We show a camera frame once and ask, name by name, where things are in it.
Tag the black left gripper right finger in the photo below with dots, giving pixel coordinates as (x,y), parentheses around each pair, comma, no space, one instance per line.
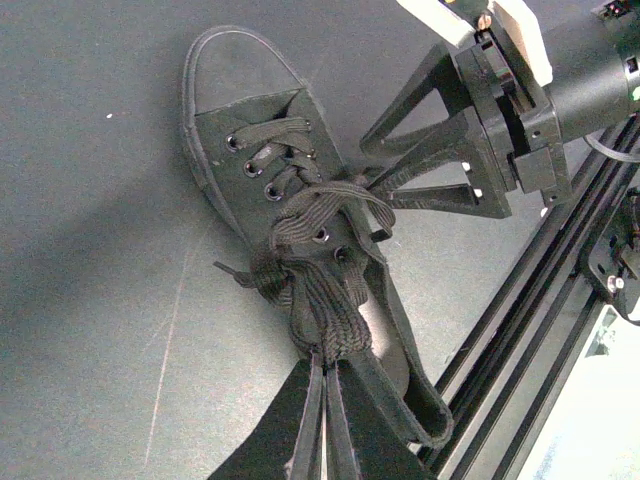
(361,443)

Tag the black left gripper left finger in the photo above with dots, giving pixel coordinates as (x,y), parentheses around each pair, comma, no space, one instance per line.
(285,444)

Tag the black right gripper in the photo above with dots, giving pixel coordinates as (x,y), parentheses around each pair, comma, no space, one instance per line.
(515,143)

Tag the black shoelace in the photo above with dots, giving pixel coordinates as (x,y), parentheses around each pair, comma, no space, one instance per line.
(310,257)

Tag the black canvas shoe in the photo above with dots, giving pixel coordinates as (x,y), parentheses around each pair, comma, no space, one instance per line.
(232,77)

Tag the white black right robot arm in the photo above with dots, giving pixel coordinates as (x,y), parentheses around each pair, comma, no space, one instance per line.
(595,63)

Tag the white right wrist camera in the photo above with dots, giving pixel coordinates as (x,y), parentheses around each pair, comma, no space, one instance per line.
(457,21)

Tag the black front mounting rail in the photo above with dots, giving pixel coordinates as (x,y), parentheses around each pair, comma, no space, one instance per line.
(504,381)

